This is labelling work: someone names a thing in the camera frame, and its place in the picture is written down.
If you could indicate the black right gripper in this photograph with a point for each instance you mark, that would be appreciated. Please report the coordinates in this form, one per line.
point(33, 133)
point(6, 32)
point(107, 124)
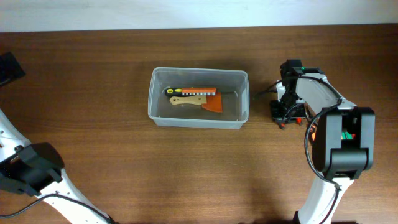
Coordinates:
point(277, 114)

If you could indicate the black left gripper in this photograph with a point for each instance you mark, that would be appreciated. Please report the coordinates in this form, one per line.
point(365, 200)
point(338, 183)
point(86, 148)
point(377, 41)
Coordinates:
point(7, 74)

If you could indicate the small red cutting pliers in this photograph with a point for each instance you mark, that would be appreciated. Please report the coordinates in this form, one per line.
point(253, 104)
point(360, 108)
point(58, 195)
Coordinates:
point(282, 124)

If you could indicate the orange black needle-nose pliers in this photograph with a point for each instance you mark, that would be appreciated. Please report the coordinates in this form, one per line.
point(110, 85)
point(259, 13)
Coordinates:
point(309, 116)

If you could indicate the clear bag coloured tubes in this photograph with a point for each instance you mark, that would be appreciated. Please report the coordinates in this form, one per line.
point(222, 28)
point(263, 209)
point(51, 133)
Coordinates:
point(347, 136)

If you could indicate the wooden handle orange scraper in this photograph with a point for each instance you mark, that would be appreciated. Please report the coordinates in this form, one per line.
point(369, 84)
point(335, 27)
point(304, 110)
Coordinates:
point(210, 103)

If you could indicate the orange tool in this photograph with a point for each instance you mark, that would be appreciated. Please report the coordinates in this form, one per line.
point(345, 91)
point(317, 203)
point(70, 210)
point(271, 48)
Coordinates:
point(199, 91)

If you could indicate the yellow black handle file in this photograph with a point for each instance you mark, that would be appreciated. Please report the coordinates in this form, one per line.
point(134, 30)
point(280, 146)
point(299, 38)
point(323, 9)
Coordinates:
point(177, 92)

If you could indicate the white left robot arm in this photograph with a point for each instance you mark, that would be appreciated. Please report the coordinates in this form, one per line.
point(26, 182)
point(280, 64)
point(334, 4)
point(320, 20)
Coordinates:
point(38, 170)

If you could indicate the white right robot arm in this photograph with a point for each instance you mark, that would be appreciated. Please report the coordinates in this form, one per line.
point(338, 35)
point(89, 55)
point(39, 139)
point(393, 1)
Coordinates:
point(338, 141)

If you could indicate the clear plastic storage box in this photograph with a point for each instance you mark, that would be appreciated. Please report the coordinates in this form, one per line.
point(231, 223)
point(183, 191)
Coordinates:
point(235, 108)

